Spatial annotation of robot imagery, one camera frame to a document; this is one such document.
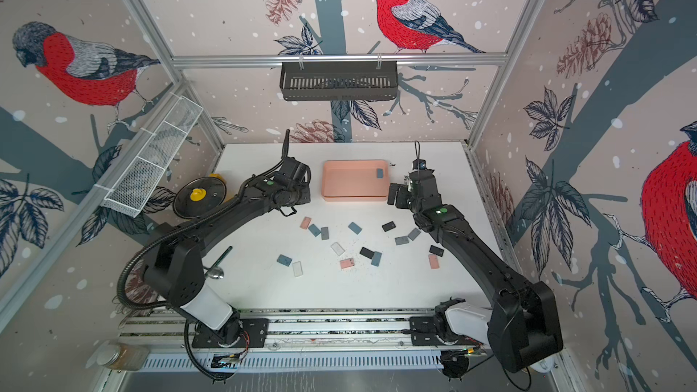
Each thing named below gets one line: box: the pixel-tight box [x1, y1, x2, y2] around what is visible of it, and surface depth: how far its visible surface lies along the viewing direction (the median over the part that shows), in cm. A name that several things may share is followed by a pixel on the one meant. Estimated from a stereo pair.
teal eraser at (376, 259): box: [370, 251, 383, 267], surface depth 90 cm
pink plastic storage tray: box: [321, 159, 390, 202], surface depth 112 cm
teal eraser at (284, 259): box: [275, 254, 293, 267], surface depth 89 cm
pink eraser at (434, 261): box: [428, 254, 441, 270], surface depth 90 cm
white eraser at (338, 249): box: [330, 241, 346, 257], surface depth 92 cm
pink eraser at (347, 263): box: [339, 257, 355, 270], surface depth 88 cm
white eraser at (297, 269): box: [292, 261, 304, 278], surface depth 87 cm
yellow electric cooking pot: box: [173, 173, 233, 219], surface depth 92 cm
